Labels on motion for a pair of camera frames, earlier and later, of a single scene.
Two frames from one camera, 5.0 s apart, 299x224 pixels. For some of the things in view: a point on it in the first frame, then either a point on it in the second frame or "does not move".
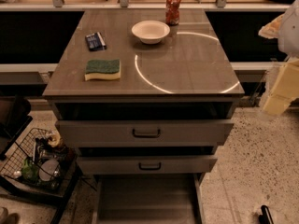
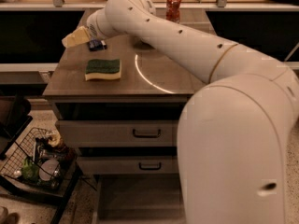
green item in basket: [30, 172] does not move
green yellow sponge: [103, 69] does not move
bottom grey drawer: [148, 199] does not move
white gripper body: [290, 32] to [92, 25]
